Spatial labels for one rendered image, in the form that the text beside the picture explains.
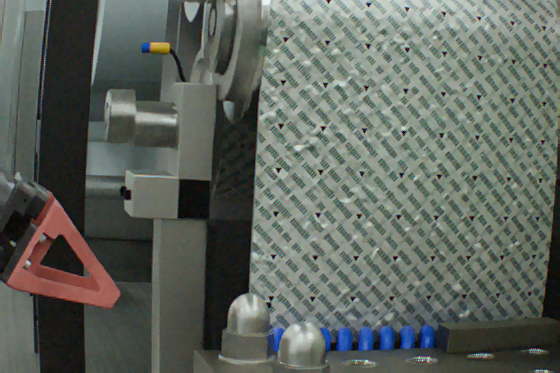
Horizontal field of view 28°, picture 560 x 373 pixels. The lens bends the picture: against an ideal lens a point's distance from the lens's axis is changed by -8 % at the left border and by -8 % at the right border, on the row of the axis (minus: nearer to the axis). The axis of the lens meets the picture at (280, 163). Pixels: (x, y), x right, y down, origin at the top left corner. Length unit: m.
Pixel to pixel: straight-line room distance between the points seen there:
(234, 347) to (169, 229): 0.17
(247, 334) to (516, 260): 0.24
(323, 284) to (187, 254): 0.12
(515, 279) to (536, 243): 0.03
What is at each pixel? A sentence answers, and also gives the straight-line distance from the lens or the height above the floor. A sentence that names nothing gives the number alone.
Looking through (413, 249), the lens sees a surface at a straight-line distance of 0.86.
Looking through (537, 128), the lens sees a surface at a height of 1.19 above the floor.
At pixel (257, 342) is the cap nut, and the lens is 0.75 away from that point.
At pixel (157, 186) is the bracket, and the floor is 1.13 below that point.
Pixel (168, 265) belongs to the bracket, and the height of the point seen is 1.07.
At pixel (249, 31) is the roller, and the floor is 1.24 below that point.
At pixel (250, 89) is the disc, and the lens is 0.83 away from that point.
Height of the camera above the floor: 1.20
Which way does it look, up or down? 3 degrees down
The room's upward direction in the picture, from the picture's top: 3 degrees clockwise
